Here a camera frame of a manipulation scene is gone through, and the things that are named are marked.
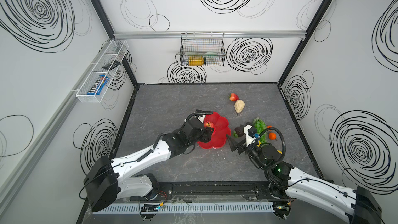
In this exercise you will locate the black remote control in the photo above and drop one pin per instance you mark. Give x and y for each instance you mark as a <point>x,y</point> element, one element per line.
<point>111,66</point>

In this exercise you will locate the red flower-shaped fruit bowl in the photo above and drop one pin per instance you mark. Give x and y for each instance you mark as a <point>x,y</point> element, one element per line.
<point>219,136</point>

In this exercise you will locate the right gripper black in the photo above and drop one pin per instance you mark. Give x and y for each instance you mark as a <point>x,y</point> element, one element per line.
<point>240,143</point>

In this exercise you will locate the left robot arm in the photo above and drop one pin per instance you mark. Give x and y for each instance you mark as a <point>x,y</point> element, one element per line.
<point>113,179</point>

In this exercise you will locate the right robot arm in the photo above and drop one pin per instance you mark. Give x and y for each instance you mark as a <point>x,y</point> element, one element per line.
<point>354,206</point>

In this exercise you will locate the yellow box in basket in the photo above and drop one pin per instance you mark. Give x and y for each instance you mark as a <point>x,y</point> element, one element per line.
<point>196,61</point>

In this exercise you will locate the grey slotted cable duct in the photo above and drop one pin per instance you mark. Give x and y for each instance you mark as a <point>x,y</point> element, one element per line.
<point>182,207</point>

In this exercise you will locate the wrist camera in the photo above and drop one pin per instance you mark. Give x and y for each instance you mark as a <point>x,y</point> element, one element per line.
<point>251,134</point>
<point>201,118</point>

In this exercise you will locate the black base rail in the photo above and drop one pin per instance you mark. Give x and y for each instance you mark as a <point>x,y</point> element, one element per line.
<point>261,190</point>

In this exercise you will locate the dark mangosteen with green calyx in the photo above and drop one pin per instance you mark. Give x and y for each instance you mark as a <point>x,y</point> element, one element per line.
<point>238,132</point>

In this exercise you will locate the blue candy packet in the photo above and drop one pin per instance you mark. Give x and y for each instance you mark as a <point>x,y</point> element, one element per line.
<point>99,84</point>

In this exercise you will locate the black wire wall basket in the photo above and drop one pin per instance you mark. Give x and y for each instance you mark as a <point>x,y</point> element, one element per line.
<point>206,44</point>

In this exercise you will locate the fake red apple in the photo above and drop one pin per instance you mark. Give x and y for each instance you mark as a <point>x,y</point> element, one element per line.
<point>209,124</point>

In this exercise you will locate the fake red strawberry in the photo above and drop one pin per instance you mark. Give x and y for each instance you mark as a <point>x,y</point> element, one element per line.
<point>233,97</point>

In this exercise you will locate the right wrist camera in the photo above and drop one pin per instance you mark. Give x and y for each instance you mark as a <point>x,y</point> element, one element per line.
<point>251,134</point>

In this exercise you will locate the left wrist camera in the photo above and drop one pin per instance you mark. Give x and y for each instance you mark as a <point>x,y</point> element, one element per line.
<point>201,118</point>

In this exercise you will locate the green fake grape bunch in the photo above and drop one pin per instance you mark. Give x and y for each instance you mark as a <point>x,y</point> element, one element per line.
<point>260,126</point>

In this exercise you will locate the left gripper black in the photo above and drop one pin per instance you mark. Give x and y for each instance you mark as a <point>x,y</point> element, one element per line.
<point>201,130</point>

